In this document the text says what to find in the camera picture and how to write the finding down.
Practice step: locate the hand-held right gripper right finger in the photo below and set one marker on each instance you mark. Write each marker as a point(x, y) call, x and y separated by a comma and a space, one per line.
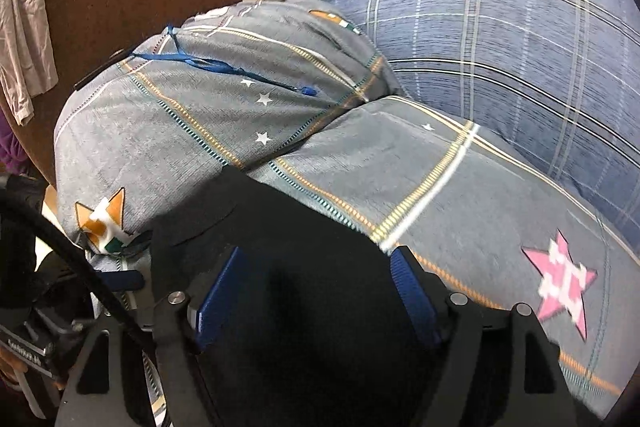
point(410, 302)

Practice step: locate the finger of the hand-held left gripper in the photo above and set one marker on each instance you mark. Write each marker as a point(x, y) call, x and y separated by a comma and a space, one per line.
point(125, 279)

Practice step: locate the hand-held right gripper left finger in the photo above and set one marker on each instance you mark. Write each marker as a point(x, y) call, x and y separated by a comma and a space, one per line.
point(220, 297)

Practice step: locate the black pants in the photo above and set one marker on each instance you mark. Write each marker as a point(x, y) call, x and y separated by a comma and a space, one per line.
point(310, 307)

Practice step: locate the grey star print bed sheet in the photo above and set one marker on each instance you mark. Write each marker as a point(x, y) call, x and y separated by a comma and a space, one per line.
point(450, 187)

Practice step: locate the grey star print pillow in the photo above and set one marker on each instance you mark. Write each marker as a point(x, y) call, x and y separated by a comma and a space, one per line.
point(175, 132)

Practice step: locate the purple cloth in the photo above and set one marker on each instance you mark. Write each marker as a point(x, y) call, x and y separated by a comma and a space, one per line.
point(7, 147)

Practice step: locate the pale pink cloth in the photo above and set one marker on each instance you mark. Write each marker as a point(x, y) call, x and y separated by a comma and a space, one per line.
point(25, 47)

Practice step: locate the blue plaid pillow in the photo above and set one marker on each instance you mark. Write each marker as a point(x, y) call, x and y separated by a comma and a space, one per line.
point(500, 32)

